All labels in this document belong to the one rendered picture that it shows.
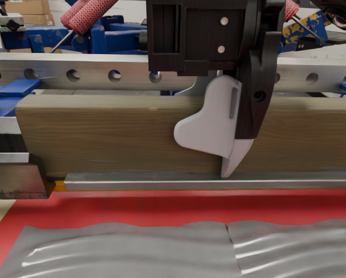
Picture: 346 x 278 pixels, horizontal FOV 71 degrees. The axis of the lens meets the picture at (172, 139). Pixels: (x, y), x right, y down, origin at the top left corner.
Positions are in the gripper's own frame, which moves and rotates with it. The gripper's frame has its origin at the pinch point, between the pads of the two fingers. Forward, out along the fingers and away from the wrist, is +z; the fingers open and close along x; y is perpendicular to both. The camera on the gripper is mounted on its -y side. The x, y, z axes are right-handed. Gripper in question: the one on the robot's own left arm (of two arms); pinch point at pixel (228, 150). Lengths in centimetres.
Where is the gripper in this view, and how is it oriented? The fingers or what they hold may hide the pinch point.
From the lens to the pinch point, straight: 23.7
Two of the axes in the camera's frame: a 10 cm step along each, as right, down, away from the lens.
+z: -0.1, 8.5, 5.2
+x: 0.4, 5.2, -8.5
